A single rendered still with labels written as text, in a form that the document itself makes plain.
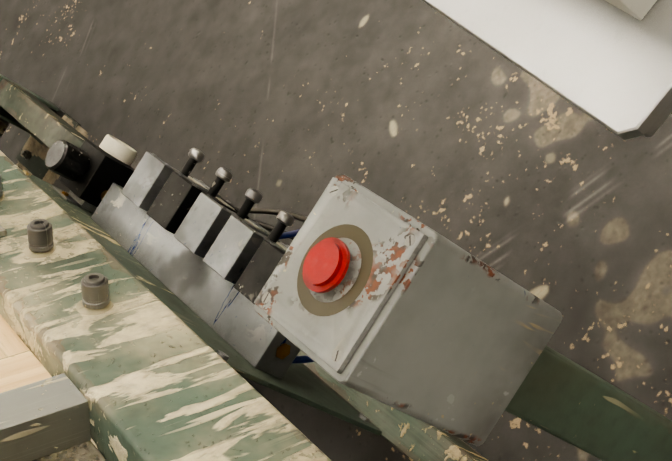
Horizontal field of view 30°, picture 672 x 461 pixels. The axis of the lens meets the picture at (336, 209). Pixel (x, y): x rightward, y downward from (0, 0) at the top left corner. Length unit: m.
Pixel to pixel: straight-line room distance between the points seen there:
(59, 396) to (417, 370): 0.33
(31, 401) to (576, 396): 0.45
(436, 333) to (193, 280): 0.46
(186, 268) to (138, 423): 0.32
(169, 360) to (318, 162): 1.31
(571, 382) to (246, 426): 0.27
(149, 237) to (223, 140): 1.24
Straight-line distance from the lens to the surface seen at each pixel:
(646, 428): 1.16
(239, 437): 0.99
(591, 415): 1.09
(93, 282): 1.15
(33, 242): 1.26
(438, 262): 0.84
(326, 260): 0.86
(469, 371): 0.91
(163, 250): 1.34
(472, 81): 2.20
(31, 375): 1.14
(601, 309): 1.87
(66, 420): 1.06
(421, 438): 1.75
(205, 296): 1.26
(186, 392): 1.04
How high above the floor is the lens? 1.53
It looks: 42 degrees down
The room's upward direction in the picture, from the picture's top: 59 degrees counter-clockwise
